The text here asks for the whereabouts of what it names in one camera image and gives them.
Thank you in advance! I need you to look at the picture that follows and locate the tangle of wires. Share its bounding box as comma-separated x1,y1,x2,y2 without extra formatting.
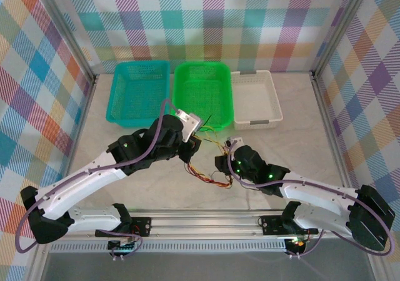
189,165,234,189
202,137,229,157

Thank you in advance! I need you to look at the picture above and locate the red wire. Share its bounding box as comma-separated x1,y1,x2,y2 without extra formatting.
186,162,232,188

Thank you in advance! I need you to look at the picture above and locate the green plastic basket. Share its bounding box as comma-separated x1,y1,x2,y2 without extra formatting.
170,61,234,131

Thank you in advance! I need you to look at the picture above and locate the white plastic basket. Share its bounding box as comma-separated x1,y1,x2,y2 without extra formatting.
230,69,284,131

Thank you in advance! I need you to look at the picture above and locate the teal plastic basket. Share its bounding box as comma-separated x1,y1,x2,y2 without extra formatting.
105,60,171,129

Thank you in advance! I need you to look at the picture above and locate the controller board with LED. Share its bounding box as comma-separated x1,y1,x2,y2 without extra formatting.
107,239,138,253
286,236,310,251

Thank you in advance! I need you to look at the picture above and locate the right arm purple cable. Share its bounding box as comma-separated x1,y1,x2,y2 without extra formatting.
227,140,394,260

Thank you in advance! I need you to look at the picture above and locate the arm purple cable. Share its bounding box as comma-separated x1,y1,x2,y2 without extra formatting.
227,140,394,260
14,98,181,256

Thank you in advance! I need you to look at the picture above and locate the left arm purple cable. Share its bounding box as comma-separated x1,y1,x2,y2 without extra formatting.
14,98,181,256

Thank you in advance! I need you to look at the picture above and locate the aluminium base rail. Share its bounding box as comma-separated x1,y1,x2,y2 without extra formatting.
40,208,376,242

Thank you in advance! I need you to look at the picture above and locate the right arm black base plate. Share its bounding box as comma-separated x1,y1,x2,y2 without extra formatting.
259,215,286,237

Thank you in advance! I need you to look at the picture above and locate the aluminium side rail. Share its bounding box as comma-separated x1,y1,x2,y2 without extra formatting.
62,74,100,182
311,71,354,190

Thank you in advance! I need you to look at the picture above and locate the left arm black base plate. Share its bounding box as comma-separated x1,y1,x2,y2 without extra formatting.
129,217,153,237

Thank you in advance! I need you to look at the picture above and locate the grey slotted cable duct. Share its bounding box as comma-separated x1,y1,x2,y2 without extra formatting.
49,242,289,254

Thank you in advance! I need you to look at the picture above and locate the aluminium frame post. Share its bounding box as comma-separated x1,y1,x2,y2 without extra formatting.
32,0,98,84
311,0,375,76

